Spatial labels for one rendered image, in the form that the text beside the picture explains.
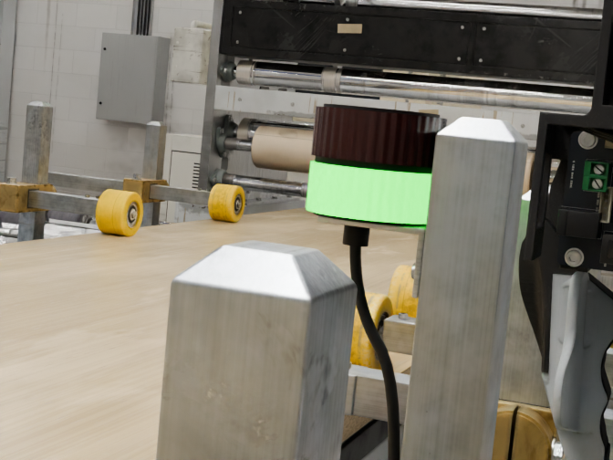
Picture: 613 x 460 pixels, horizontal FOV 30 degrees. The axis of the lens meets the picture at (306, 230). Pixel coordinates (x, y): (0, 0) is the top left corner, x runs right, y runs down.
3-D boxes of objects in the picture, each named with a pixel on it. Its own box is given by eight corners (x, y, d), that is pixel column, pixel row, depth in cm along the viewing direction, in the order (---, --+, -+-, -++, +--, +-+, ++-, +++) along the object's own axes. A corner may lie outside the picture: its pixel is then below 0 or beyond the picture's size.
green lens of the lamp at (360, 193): (449, 219, 54) (453, 173, 54) (418, 226, 49) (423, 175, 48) (329, 204, 56) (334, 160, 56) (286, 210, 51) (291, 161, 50)
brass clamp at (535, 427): (578, 447, 84) (587, 380, 83) (555, 499, 71) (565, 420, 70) (494, 432, 86) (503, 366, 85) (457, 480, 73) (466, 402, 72)
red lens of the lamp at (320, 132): (454, 167, 54) (460, 120, 54) (424, 168, 48) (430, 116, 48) (334, 154, 56) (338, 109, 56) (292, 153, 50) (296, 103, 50)
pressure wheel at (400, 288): (448, 256, 133) (431, 299, 127) (450, 309, 138) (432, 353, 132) (399, 250, 135) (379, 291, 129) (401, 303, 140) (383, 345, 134)
